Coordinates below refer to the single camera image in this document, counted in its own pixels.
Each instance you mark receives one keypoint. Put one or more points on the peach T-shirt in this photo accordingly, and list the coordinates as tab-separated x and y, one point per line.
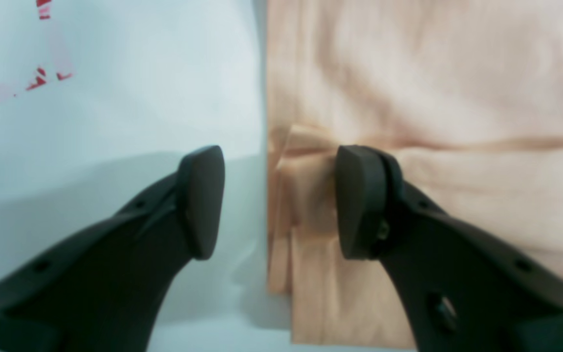
466	94

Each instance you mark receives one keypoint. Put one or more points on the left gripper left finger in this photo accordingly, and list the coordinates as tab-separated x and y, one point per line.
101	289

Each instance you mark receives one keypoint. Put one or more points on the red tape marking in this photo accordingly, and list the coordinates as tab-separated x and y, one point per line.
33	49

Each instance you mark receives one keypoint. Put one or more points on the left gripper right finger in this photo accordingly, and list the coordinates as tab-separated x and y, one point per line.
463	290

